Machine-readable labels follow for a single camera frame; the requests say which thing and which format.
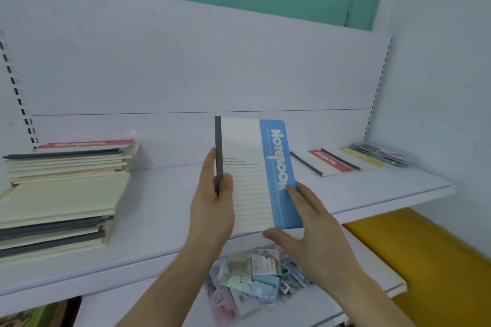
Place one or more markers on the person's left hand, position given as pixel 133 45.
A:
pixel 211 215

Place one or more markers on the person's right hand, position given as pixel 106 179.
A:
pixel 322 246

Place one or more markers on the blue-striped white notebook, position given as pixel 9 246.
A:
pixel 245 154

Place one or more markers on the red-striped white notebook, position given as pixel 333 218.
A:
pixel 326 164

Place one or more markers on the yellow-striped white notebook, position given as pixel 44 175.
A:
pixel 364 157

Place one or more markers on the stack of notebooks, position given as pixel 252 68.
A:
pixel 57 200

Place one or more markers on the person's left forearm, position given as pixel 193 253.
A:
pixel 168 292

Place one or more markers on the person's right forearm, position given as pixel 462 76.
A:
pixel 372 307

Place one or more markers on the heap of small packets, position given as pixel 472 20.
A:
pixel 253 280

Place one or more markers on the pink packets bundle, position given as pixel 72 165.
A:
pixel 383 152

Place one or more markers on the white slotted shelf upright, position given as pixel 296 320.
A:
pixel 17 93
pixel 378 89

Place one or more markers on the white shelf back panel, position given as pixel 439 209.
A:
pixel 153 51

